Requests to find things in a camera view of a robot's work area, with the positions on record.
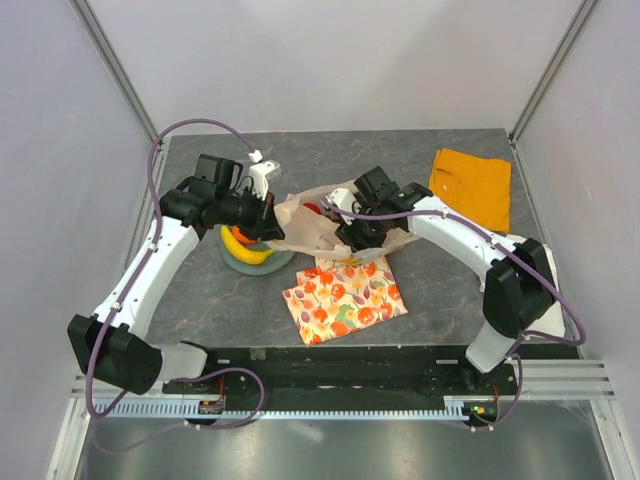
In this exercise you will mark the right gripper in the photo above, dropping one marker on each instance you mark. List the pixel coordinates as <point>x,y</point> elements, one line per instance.
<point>350,233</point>

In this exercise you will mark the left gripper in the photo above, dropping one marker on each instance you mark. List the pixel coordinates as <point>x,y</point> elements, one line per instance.
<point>265,225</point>

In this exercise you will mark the banana print plastic bag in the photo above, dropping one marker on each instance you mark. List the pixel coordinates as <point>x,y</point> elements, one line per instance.
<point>313,234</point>

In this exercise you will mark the fake orange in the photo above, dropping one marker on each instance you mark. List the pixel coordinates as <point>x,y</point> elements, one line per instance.
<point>240,237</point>

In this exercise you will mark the fake banana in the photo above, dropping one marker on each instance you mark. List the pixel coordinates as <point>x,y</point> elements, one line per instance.
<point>252,255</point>

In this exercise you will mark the fake red apple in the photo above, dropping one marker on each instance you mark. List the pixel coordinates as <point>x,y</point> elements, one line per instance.
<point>313,207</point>

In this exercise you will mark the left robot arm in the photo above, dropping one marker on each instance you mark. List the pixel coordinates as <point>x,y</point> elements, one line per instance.
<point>109,345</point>

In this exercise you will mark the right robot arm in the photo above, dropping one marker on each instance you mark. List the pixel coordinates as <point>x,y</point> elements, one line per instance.
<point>425,215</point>

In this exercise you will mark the grey green plate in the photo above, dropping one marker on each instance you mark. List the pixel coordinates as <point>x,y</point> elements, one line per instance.
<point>277,261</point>

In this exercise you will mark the floral folded cloth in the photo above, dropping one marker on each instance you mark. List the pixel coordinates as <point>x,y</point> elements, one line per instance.
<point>336,299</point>

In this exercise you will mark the orange folded cloth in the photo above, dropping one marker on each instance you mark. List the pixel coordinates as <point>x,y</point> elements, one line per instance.
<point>478,188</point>

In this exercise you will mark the white folded cloth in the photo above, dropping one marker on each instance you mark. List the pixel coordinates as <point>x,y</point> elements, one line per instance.
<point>555,310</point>

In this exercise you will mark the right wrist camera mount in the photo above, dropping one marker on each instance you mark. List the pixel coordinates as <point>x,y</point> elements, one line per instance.
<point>341,200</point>

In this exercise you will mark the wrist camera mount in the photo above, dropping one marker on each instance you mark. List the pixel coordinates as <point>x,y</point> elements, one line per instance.
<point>341,200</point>
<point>261,172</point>

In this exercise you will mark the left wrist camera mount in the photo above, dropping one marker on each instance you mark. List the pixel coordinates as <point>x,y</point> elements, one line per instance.
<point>261,172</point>

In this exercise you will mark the white slotted cable duct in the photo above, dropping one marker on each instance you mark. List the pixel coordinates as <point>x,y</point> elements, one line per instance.
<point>201,410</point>

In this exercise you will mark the left aluminium frame post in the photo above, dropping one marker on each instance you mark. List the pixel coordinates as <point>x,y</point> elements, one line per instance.
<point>110,57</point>

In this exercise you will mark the aluminium frame post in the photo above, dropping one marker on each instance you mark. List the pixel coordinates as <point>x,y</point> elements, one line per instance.
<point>560,55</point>
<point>110,57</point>

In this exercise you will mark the right aluminium frame post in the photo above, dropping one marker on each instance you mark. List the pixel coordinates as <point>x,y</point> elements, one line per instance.
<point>560,55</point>

